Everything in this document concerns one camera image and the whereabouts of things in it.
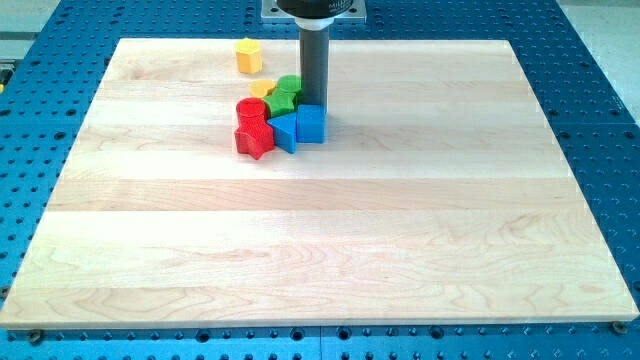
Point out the black robot arm end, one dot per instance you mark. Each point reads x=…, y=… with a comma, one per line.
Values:
x=314, y=15

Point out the blue triangle block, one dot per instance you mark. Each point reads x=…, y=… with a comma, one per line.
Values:
x=284, y=131

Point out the yellow hexagon block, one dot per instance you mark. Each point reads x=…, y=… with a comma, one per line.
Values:
x=248, y=56

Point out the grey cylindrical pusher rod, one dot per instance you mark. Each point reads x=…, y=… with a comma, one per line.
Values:
x=314, y=59

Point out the green star block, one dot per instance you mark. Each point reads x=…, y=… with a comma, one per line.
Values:
x=280, y=103

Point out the blue cube block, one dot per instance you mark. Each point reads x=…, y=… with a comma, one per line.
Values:
x=311, y=123

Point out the grey metal mounting plate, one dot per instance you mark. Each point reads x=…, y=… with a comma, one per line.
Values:
x=271, y=13

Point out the light wooden board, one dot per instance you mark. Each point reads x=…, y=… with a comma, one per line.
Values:
x=440, y=196

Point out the green circle block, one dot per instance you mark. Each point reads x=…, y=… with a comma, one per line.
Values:
x=291, y=84

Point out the red star block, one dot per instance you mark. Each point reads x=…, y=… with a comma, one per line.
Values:
x=254, y=139

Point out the yellow heart block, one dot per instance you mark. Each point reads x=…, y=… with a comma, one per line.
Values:
x=262, y=88

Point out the red cylinder block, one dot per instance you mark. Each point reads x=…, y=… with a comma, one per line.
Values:
x=252, y=113

